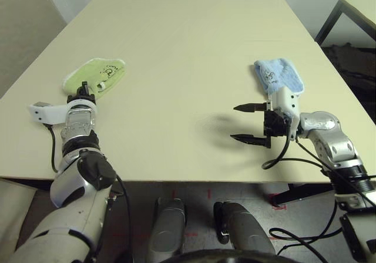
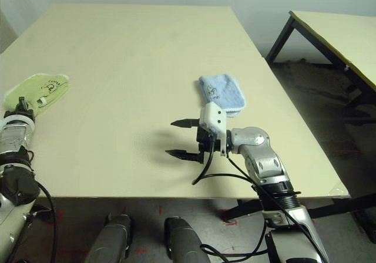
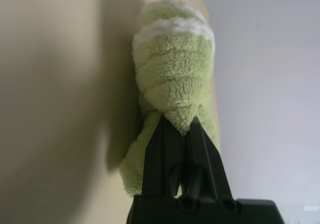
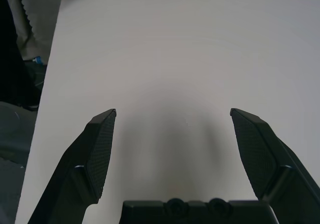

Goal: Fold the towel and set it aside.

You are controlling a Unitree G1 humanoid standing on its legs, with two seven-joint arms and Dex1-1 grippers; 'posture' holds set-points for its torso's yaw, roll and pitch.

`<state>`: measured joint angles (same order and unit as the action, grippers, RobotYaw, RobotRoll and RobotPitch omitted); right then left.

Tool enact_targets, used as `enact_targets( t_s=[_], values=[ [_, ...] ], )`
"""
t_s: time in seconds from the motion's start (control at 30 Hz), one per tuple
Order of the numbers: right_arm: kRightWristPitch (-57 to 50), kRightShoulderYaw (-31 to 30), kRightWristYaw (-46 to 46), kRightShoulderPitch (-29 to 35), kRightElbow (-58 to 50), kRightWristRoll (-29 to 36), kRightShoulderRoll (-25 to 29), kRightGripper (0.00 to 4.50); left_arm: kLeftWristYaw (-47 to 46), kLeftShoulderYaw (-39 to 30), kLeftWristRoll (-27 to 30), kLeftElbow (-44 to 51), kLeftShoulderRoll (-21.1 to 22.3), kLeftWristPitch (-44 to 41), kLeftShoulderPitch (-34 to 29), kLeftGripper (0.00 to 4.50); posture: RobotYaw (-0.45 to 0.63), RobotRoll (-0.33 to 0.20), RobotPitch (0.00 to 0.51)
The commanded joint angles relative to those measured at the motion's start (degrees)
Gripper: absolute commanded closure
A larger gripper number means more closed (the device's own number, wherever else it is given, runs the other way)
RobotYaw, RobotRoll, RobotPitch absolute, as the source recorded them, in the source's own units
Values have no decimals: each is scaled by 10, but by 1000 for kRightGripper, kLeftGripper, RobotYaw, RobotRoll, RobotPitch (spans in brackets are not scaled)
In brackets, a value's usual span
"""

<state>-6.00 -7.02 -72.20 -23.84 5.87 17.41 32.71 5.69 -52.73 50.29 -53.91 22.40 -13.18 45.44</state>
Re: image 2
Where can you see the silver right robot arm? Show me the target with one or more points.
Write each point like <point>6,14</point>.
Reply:
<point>264,163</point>

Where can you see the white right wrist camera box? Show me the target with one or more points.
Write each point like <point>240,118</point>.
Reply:
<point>214,122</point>

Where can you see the black table leg bar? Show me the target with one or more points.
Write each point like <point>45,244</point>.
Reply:
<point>293,207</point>

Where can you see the folded light blue towel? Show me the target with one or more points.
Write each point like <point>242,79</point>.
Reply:
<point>221,94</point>

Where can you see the green towel with white trim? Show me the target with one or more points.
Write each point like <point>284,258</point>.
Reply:
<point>38,91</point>

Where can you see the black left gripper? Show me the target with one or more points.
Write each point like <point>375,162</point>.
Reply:
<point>21,106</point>

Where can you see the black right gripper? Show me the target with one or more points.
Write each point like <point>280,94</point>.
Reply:
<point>207,141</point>

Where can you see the grey left robot leg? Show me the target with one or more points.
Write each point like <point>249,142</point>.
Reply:
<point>110,239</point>

